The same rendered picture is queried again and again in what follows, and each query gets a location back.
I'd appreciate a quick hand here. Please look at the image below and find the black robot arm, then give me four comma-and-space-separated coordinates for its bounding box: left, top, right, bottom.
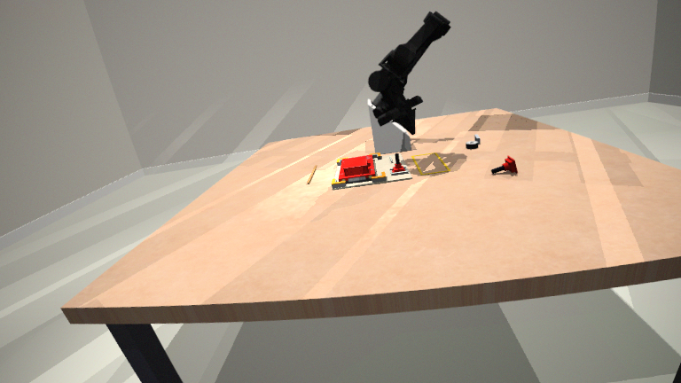
369, 12, 450, 118

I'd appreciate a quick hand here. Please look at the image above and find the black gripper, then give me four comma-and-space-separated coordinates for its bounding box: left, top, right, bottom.
378, 85, 423, 135

